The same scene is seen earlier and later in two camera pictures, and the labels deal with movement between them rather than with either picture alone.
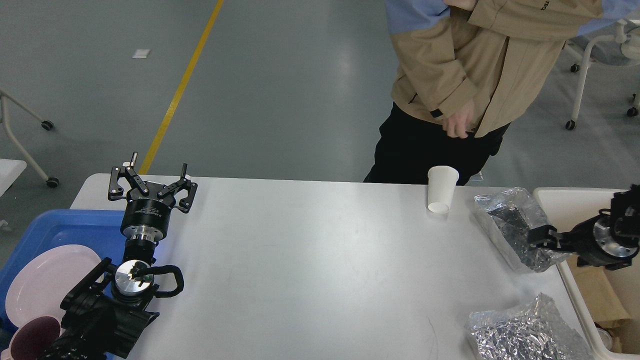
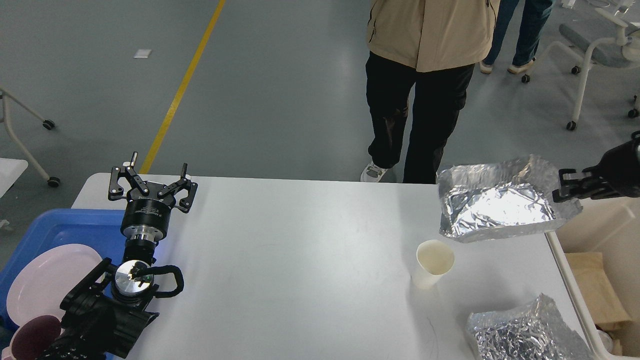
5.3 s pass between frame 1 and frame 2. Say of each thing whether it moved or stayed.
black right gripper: moved
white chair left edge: stayed
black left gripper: stayed
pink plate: stayed
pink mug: stayed
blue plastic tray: stayed
